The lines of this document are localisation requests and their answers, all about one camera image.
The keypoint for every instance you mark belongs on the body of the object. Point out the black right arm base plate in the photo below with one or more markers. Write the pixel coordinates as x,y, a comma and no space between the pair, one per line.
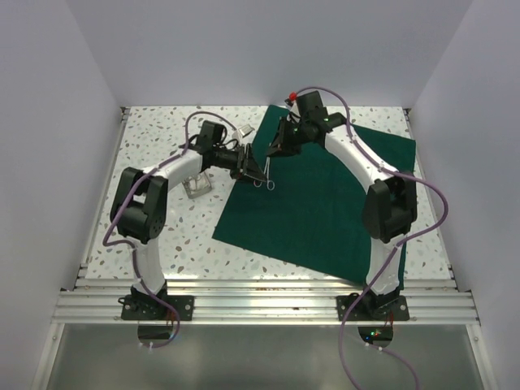
371,308

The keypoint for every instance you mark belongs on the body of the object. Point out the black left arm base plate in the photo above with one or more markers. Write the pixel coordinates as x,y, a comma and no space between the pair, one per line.
151,310

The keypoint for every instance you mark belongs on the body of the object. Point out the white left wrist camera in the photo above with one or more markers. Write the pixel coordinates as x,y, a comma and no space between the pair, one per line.
242,132

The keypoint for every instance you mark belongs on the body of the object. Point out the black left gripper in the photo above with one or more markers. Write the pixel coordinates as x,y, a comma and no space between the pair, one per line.
245,164

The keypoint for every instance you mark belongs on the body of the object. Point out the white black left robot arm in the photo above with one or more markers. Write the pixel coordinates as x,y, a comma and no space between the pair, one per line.
139,210

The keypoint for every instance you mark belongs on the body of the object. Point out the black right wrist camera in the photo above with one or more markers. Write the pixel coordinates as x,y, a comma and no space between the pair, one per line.
310,105

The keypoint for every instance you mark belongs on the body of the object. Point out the stainless steel tray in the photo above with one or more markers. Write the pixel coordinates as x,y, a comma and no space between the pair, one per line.
197,185

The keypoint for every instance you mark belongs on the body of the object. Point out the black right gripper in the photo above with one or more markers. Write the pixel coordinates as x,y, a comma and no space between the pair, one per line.
281,146

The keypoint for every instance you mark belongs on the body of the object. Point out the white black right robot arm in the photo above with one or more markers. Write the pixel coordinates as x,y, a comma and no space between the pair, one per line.
390,206

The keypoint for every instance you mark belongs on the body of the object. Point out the dark green surgical cloth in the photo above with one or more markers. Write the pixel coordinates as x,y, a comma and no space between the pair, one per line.
311,219

